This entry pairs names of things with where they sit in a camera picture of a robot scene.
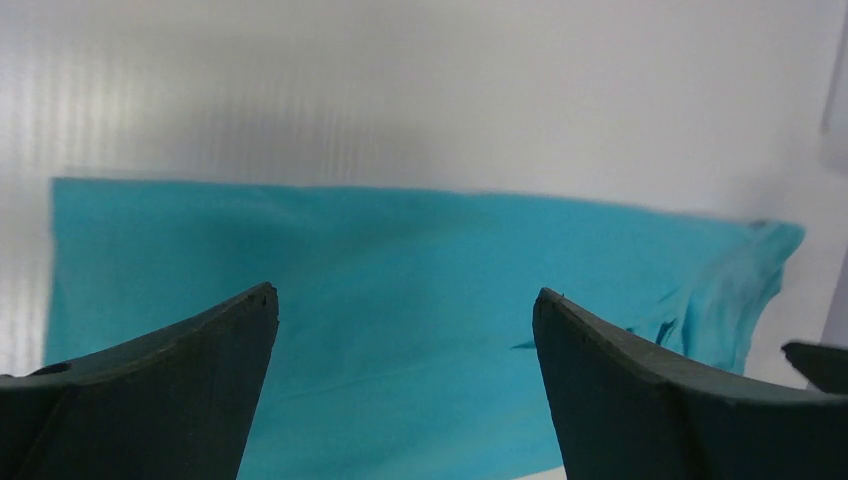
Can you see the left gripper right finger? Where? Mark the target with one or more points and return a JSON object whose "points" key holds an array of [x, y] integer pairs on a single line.
{"points": [[627, 408]]}

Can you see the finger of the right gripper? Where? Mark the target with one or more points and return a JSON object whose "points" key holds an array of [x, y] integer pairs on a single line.
{"points": [[824, 366]]}

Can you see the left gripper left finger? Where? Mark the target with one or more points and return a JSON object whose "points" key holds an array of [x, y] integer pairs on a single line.
{"points": [[176, 403]]}

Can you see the turquoise t-shirt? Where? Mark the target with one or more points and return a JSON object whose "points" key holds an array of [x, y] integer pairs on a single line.
{"points": [[405, 347]]}

